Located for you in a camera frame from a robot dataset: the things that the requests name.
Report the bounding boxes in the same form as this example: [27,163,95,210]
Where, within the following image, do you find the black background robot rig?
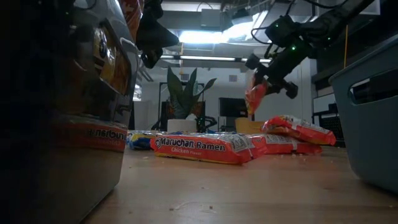
[151,82,218,133]

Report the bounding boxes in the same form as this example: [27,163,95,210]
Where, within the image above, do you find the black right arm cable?
[250,26,276,60]

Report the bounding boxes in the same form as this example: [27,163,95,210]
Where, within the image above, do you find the dark grey left bin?
[0,0,140,224]

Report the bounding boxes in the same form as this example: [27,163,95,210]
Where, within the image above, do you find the white wall board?
[312,92,337,113]

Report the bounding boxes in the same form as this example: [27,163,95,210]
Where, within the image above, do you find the red Maruchan noodle pack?
[119,0,146,43]

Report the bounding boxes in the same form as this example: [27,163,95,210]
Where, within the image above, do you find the black wall monitor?
[218,97,249,118]

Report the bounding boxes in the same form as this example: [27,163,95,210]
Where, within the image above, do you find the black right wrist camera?
[266,14,301,47]

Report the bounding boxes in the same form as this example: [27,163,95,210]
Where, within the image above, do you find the grey ceiling unit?
[200,8,223,29]

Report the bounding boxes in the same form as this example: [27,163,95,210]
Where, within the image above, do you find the black wire cart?
[312,103,346,147]

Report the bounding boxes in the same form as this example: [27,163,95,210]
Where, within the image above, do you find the teal plastic bin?
[328,34,398,195]

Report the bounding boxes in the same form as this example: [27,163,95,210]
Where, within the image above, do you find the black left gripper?
[136,0,180,70]

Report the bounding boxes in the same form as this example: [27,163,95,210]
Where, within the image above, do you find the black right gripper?
[245,40,313,100]

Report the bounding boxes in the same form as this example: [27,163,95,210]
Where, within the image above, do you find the orange Maruchan noodle pack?
[150,133,268,166]
[244,73,269,115]
[248,133,323,156]
[261,114,337,146]

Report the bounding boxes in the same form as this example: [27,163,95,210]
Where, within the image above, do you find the yellow plastic bin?
[234,117,265,135]

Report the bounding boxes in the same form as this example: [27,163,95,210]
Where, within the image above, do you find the green succulent plant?
[166,65,218,121]

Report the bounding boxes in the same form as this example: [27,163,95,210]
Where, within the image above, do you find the white plant pot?
[167,119,198,134]

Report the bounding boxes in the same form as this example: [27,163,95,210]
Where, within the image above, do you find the blue Maruchan noodle pack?
[126,129,158,151]

